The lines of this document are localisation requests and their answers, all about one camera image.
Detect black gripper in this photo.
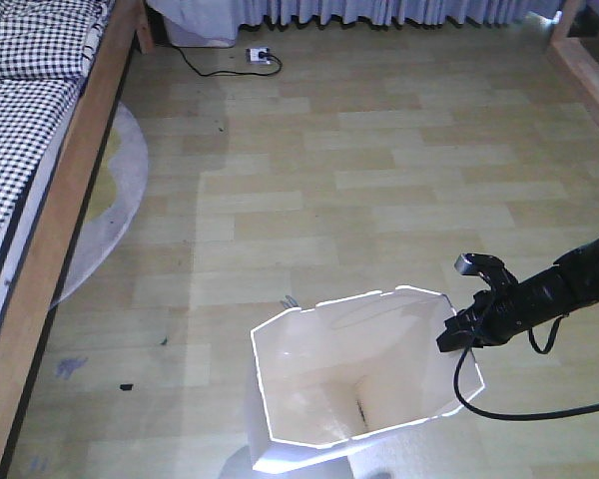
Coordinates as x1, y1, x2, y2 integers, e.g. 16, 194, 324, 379
436, 264, 529, 352

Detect white curtain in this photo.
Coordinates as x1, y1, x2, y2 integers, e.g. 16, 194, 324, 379
148, 0, 563, 36

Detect black power cord on floor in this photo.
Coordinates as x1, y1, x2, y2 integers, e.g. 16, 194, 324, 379
172, 44, 284, 79

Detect white floor power strip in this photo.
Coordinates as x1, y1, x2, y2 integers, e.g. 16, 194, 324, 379
246, 47, 272, 65

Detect white plastic trash bin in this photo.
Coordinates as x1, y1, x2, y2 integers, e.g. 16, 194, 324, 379
245, 285, 484, 475

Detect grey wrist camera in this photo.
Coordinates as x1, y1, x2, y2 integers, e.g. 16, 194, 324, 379
454, 252, 504, 276

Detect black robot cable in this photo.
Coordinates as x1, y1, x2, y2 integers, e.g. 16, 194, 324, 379
452, 298, 599, 421

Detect round grey rug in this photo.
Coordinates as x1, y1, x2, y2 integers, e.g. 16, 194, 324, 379
51, 103, 149, 307

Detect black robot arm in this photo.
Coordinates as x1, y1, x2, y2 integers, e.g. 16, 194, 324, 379
436, 239, 599, 352

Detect wooden bed frame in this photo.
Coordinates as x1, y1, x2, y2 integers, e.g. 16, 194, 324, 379
0, 1, 153, 478

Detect black white checkered bedding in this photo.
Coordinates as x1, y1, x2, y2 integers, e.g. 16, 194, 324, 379
0, 1, 113, 243

